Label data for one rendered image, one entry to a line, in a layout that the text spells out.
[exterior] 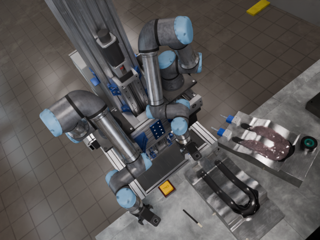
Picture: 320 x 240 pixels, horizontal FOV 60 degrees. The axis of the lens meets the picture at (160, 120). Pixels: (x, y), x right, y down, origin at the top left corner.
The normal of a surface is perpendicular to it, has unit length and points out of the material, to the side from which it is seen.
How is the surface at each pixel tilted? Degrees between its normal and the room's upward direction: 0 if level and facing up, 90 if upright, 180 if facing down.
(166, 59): 7
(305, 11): 72
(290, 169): 0
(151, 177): 0
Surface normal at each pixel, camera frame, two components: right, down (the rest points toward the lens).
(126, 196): -0.23, -0.53
